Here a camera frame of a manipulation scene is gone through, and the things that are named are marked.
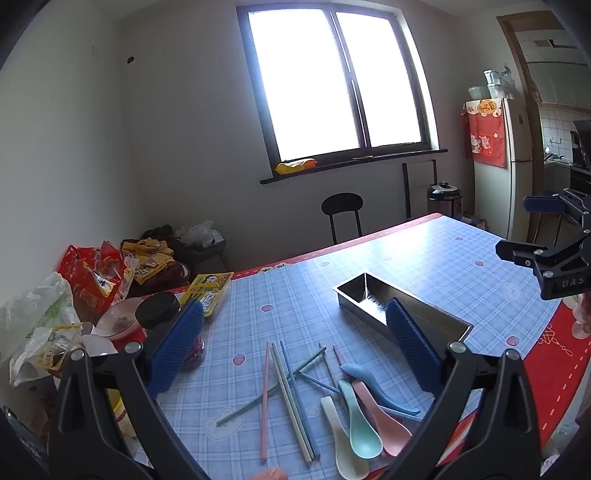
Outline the colourful snack packet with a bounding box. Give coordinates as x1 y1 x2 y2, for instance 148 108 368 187
0 406 49 467

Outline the clear bag of yellow packets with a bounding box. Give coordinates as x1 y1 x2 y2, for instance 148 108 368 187
9 323 84 386

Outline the green chopstick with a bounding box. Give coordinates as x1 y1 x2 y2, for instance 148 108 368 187
216 347 327 425
274 343 314 461

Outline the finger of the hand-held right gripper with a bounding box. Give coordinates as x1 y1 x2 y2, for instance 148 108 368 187
523 188 591 227
495 228 591 278

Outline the black kitchen appliance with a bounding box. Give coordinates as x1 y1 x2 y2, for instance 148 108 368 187
570 119 591 167

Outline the blue spoon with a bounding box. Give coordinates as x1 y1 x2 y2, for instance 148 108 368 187
340 363 422 415

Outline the pink bowl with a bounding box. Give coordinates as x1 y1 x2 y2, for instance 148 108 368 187
97 296 146 340

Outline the electric pressure cooker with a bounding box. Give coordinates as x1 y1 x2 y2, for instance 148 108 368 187
426 181 464 220

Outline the stainless steel utensil tray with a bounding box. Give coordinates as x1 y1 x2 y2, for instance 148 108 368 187
333 272 475 344

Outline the teal spoon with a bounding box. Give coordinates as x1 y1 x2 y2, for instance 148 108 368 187
338 379 384 459

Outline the dark framed window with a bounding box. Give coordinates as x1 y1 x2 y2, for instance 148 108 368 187
236 4 439 161

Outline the black metal frame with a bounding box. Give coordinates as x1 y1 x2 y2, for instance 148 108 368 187
403 159 438 220

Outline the dark round side stool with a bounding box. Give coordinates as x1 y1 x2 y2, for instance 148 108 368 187
185 237 229 273

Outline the white refrigerator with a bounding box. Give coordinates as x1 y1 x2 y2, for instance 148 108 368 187
465 97 539 241

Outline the red snack bag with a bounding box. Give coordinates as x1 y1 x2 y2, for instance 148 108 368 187
59 241 134 315

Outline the pink spoon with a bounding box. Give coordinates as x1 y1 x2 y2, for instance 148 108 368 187
351 381 413 457

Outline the cream chopstick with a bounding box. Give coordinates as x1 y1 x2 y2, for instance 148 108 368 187
318 342 352 418
270 343 308 463

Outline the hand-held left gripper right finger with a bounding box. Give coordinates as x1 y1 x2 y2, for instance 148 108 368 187
383 298 541 480

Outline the blue chopstick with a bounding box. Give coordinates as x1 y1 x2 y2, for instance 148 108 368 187
280 340 321 459
299 370 423 422

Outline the yellow snack tray packet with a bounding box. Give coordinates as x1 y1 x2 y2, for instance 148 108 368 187
179 272 235 318

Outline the large white plastic bag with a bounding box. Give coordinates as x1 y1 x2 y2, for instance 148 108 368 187
0 271 81 356

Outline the white spoon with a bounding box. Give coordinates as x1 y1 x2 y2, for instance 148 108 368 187
321 396 370 480

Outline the red printed cloth cover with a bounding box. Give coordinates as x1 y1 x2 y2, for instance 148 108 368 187
460 99 509 168

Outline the black lidded snack jar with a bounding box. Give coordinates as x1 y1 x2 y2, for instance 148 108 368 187
135 292 206 370

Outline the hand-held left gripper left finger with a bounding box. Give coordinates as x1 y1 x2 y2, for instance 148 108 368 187
48 299 206 480

